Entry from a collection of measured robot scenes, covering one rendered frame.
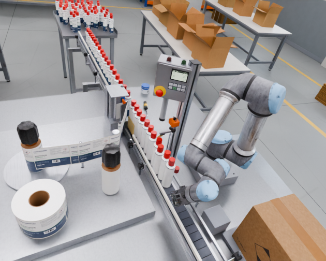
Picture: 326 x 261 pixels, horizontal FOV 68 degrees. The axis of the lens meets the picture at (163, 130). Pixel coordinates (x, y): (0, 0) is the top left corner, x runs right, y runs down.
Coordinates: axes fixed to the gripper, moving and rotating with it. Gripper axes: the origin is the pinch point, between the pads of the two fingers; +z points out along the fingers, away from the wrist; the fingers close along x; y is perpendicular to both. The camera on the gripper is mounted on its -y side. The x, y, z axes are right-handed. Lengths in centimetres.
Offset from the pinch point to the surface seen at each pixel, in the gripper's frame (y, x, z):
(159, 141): 0.6, -30.1, 0.1
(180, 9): -146, -239, 121
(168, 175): 1.0, -11.2, 0.5
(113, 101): 13, -66, 22
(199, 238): -1.7, 20.7, -5.6
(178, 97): -9, -46, -17
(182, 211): -1.4, 7.4, 2.0
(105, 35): -26, -193, 118
